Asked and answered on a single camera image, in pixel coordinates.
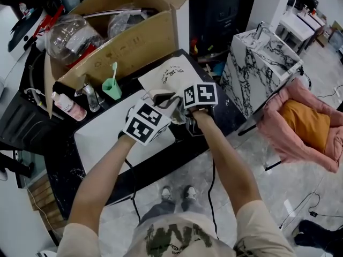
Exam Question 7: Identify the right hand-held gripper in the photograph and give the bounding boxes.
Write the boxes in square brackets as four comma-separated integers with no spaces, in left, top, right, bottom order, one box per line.
[183,82,218,115]

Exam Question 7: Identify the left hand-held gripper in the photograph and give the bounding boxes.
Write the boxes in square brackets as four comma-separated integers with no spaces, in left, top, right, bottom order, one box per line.
[122,99,172,147]

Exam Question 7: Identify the beige cloth bag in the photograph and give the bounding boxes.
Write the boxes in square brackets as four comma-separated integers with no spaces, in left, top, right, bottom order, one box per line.
[137,56,205,109]

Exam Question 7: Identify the person's left forearm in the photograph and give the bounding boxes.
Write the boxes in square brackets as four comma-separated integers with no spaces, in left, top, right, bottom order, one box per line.
[66,134,137,229]

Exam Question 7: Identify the person's right forearm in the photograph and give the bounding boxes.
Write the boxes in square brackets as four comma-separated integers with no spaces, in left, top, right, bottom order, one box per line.
[191,110,262,217]

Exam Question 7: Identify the crumpled clear plastic bag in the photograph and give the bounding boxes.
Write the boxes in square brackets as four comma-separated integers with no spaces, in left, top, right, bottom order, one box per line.
[107,3,151,39]

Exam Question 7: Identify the white rectangular sink basin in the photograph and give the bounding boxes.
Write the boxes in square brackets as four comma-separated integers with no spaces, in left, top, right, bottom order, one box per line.
[73,89,176,175]

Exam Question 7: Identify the green plastic cup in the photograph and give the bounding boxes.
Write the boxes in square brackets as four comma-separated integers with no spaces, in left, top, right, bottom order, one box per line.
[102,78,123,101]

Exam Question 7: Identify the chrome basin faucet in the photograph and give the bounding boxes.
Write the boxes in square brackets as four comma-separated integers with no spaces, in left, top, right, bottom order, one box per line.
[74,82,106,112]

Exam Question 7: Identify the person's left shoe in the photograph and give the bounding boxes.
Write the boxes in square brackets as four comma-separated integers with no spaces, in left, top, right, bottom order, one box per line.
[161,185,173,202]

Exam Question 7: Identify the person's shoe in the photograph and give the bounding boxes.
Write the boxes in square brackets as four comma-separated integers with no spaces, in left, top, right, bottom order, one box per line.
[161,185,173,202]
[183,185,197,201]
[292,219,343,254]

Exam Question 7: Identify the pink lotion bottle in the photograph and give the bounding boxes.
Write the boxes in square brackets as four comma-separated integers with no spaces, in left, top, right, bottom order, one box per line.
[51,91,88,122]

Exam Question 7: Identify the person's right shoe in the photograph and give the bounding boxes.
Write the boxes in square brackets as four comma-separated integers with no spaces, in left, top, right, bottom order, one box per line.
[183,185,197,201]

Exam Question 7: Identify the large cardboard box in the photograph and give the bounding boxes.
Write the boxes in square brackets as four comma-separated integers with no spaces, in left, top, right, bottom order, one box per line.
[44,0,206,119]

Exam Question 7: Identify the chrome faucet on marble sink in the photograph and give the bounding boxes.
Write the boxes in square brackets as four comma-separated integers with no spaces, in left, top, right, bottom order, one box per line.
[255,20,266,40]

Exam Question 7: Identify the person's grey trousers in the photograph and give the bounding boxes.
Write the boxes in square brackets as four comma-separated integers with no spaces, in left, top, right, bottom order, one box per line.
[139,196,210,225]

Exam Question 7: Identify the pink armchair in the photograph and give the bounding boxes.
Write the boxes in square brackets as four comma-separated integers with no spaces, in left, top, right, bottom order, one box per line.
[257,77,343,173]

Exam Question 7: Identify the orange cushion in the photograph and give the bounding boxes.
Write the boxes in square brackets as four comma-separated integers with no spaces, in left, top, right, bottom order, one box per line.
[278,99,332,155]

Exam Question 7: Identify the clear plastic jar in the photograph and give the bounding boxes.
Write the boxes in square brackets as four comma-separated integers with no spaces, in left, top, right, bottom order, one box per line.
[44,13,105,66]

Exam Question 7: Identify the white side table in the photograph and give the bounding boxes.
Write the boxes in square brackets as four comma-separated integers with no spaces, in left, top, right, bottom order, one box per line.
[275,12,315,54]

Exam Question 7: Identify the chrome metal pipe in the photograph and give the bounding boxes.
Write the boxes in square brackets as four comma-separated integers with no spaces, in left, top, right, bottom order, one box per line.
[82,7,157,19]

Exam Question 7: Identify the person's beige printed shirt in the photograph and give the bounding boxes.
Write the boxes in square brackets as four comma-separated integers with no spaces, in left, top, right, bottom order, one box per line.
[56,200,295,257]

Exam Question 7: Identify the small water bottle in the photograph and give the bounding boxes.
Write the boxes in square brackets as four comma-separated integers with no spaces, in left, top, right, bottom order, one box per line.
[18,2,31,18]

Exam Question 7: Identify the marble pedestal sink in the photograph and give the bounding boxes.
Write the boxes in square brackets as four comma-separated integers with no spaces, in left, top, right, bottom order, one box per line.
[220,27,304,120]

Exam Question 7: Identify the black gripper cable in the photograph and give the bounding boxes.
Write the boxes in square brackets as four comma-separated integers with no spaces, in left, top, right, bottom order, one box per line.
[207,156,220,240]
[124,157,141,224]

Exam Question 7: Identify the black floor cable with adapter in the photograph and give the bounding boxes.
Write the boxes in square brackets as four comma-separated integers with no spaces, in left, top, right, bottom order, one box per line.
[278,192,343,230]

